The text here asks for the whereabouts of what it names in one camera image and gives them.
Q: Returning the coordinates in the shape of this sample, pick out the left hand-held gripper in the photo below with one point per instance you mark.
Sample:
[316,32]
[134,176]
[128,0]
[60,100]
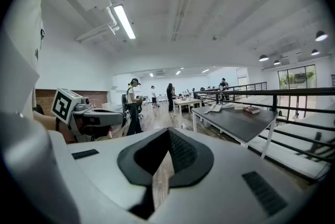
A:
[62,105]

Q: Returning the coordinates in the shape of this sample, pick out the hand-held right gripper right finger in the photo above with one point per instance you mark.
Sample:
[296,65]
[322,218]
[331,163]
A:
[225,191]

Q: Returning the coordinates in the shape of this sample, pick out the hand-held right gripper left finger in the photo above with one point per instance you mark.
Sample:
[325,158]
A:
[104,178]

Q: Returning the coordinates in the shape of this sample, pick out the person's left forearm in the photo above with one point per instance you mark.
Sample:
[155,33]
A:
[44,119]

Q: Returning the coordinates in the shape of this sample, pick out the black office chair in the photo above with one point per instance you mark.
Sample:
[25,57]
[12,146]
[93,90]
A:
[124,105]

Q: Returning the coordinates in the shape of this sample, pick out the dark top desk white legs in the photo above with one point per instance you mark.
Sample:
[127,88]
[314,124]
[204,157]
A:
[235,122]

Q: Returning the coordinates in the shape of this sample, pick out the white table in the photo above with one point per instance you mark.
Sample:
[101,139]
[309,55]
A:
[187,101]

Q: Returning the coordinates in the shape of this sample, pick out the white desk telephone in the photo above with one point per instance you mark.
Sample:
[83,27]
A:
[216,107]

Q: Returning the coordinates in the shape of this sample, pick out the red book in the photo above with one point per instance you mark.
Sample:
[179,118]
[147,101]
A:
[251,110]

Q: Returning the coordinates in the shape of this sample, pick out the white box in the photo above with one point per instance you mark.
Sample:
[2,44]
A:
[239,106]

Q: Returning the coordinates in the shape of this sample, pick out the white ceiling pipes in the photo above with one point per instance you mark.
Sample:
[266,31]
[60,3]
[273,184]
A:
[99,30]

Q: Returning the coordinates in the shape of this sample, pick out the long ceiling tube light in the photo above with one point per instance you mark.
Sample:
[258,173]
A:
[124,21]

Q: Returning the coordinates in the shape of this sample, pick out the black metal railing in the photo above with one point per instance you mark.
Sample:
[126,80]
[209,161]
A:
[301,91]

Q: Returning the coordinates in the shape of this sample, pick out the large glass window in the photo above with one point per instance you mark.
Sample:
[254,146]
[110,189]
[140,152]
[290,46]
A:
[297,81]

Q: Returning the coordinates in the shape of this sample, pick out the black pendant lamp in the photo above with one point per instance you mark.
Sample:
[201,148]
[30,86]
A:
[321,35]
[315,52]
[263,57]
[277,62]

